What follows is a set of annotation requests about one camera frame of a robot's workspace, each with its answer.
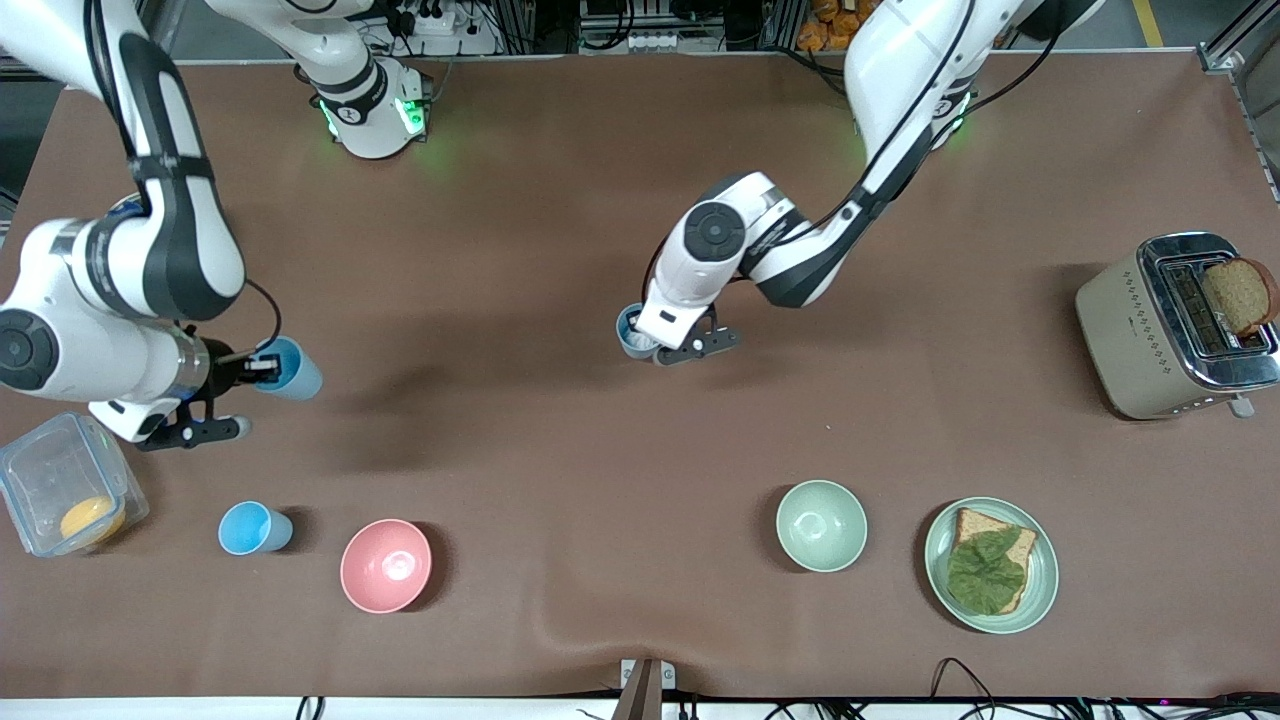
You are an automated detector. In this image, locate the blue cup with paper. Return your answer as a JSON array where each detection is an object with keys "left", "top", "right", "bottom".
[{"left": 615, "top": 303, "right": 661, "bottom": 361}]

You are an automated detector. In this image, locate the blue plastic cup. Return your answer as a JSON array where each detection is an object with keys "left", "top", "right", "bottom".
[
  {"left": 252, "top": 336, "right": 324, "bottom": 402},
  {"left": 218, "top": 501, "right": 295, "bottom": 556}
]

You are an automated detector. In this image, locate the orange round fruit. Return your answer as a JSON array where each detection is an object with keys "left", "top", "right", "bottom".
[{"left": 58, "top": 496, "right": 128, "bottom": 546}]

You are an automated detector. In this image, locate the clear plastic storage container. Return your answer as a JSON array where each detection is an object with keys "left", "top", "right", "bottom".
[{"left": 0, "top": 412, "right": 151, "bottom": 558}]

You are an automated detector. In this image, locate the pink bowl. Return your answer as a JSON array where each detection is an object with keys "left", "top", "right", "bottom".
[{"left": 340, "top": 518, "right": 433, "bottom": 614}]

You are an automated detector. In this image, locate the pale green bowl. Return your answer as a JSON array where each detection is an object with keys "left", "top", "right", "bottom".
[{"left": 776, "top": 480, "right": 869, "bottom": 574}]

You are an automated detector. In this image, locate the bag of orange buns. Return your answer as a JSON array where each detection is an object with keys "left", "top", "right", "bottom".
[{"left": 797, "top": 0, "right": 871, "bottom": 53}]

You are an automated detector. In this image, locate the brown bread slice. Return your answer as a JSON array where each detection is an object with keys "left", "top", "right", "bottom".
[{"left": 950, "top": 507, "right": 1039, "bottom": 614}]

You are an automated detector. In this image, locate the green lettuce leaf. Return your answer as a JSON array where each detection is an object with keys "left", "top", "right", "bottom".
[{"left": 946, "top": 528, "right": 1028, "bottom": 616}]

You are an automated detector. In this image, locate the pale green plate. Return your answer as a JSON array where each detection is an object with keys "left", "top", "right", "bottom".
[{"left": 923, "top": 497, "right": 1060, "bottom": 635}]

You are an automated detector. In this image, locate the beige chrome toaster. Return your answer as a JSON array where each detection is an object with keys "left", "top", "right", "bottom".
[{"left": 1075, "top": 232, "right": 1280, "bottom": 421}]

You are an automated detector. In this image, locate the toast slice in toaster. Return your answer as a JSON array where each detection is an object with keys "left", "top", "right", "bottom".
[{"left": 1200, "top": 257, "right": 1279, "bottom": 338}]

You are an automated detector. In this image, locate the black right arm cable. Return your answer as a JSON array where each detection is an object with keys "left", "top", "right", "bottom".
[{"left": 215, "top": 279, "right": 284, "bottom": 363}]

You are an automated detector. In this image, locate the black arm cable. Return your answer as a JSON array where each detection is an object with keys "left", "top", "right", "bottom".
[
  {"left": 215, "top": 279, "right": 284, "bottom": 363},
  {"left": 790, "top": 0, "right": 1061, "bottom": 246}
]

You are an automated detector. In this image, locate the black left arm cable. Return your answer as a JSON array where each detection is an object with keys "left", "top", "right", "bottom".
[{"left": 790, "top": 0, "right": 1061, "bottom": 246}]

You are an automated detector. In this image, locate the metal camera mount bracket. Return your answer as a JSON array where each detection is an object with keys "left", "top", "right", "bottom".
[{"left": 620, "top": 658, "right": 676, "bottom": 720}]

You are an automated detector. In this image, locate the black looped floor cable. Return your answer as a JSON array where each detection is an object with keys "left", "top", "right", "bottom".
[{"left": 930, "top": 657, "right": 993, "bottom": 703}]

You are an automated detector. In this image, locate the aluminium frame rail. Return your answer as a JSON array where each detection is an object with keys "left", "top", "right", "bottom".
[{"left": 1197, "top": 0, "right": 1280, "bottom": 131}]

